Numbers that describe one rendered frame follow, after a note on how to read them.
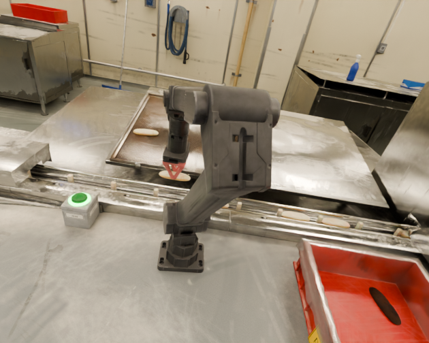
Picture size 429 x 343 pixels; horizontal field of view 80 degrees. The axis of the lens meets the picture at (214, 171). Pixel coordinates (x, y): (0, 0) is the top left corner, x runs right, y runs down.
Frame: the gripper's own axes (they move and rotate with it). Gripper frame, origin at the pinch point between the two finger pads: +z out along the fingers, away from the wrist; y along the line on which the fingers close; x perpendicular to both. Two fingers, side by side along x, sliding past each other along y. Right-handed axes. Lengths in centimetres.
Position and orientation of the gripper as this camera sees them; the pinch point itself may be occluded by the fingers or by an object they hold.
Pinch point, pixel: (174, 173)
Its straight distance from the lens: 81.7
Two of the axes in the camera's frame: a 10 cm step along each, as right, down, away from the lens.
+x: 9.8, 1.7, 0.4
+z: -1.7, 8.0, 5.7
